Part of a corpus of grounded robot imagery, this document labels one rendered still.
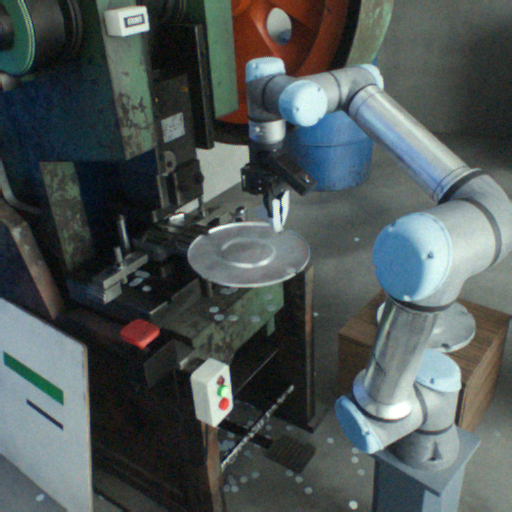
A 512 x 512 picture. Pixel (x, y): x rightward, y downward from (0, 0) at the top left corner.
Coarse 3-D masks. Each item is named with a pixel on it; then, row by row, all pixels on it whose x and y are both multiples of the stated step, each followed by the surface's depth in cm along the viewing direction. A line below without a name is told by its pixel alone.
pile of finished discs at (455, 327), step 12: (444, 312) 181; (456, 312) 181; (444, 324) 175; (456, 324) 175; (468, 324) 175; (432, 336) 171; (444, 336) 171; (456, 336) 170; (468, 336) 170; (432, 348) 166; (444, 348) 166; (456, 348) 166
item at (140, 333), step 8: (136, 320) 119; (128, 328) 117; (136, 328) 117; (144, 328) 116; (152, 328) 116; (128, 336) 115; (136, 336) 114; (144, 336) 114; (152, 336) 115; (136, 344) 114; (144, 344) 114
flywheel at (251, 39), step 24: (240, 0) 144; (264, 0) 144; (288, 0) 140; (312, 0) 137; (336, 0) 130; (240, 24) 151; (264, 24) 149; (312, 24) 139; (336, 24) 132; (240, 48) 154; (264, 48) 150; (288, 48) 146; (312, 48) 139; (336, 48) 135; (240, 72) 158; (288, 72) 149; (312, 72) 141; (240, 96) 160; (240, 120) 161
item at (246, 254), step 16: (240, 224) 148; (256, 224) 148; (208, 240) 141; (224, 240) 141; (240, 240) 140; (256, 240) 140; (272, 240) 141; (288, 240) 140; (304, 240) 139; (192, 256) 135; (208, 256) 135; (224, 256) 134; (240, 256) 133; (256, 256) 133; (272, 256) 134; (288, 256) 134; (304, 256) 134; (208, 272) 129; (224, 272) 129; (240, 272) 129; (256, 272) 129; (272, 272) 128
